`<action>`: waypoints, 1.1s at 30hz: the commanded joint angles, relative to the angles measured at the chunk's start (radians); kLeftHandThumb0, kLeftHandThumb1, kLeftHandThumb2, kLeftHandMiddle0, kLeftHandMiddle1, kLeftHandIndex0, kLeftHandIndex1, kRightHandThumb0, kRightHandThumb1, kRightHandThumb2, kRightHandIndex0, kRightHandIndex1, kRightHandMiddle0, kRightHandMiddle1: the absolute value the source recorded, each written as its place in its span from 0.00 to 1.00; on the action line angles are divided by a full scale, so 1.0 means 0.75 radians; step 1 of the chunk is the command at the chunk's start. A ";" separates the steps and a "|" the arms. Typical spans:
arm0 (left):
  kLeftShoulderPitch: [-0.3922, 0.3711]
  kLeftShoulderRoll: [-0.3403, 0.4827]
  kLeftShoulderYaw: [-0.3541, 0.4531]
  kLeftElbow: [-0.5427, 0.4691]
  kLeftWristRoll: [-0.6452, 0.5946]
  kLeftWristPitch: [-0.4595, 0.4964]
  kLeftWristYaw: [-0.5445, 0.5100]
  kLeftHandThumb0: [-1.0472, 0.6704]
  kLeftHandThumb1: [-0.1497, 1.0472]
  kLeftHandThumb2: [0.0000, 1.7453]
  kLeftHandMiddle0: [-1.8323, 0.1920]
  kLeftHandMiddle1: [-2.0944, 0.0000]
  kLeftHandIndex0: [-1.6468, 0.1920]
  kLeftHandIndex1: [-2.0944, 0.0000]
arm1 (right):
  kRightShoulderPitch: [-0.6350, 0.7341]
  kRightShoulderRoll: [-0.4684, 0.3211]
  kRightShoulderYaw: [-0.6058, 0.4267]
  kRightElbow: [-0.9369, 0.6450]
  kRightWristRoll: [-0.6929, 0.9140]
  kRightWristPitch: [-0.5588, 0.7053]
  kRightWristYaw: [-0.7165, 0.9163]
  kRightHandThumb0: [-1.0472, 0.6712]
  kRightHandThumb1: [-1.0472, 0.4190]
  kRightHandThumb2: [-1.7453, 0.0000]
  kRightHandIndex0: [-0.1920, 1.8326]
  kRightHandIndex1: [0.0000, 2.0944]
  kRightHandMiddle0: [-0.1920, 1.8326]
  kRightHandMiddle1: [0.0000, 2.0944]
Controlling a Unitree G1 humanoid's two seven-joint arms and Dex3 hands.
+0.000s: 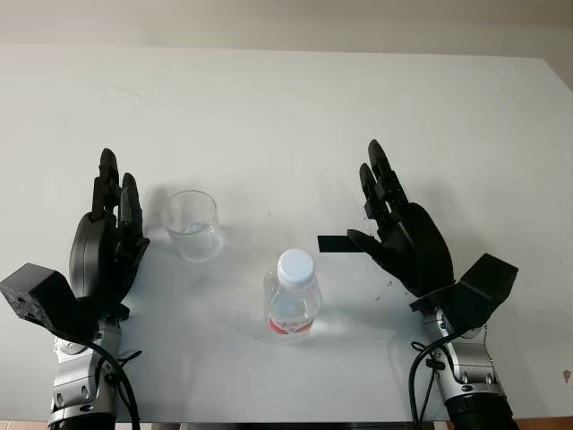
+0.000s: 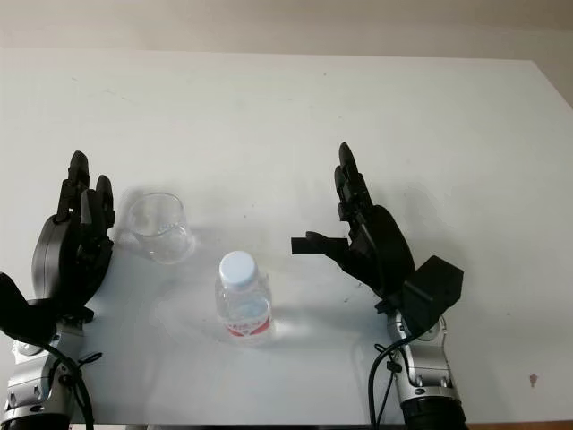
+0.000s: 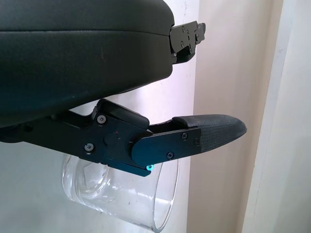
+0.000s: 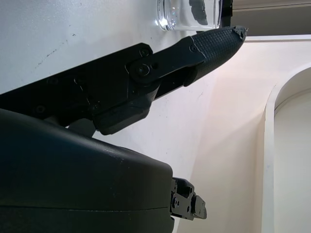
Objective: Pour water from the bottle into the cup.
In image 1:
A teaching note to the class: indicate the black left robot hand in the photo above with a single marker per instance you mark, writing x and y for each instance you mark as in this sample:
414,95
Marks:
91,251

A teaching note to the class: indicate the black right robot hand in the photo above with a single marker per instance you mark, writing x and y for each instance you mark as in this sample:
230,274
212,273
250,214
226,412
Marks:
416,246

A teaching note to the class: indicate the clear water bottle white cap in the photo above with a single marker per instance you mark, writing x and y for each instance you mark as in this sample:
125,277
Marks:
293,295

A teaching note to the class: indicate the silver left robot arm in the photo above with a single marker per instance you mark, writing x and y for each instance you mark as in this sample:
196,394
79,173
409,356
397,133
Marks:
76,380

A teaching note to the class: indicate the clear glass cup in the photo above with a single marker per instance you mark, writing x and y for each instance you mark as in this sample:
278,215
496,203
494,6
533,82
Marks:
193,228

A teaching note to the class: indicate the black tape strip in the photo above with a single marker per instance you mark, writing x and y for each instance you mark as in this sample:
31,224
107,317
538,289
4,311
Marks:
333,244

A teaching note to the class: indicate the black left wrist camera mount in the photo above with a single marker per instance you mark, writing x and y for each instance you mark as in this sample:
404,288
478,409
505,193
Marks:
40,291

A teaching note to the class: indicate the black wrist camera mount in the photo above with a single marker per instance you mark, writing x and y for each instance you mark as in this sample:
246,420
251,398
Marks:
483,286
40,291

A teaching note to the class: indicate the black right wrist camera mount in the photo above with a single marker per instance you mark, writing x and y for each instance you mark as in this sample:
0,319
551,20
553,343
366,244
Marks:
483,286

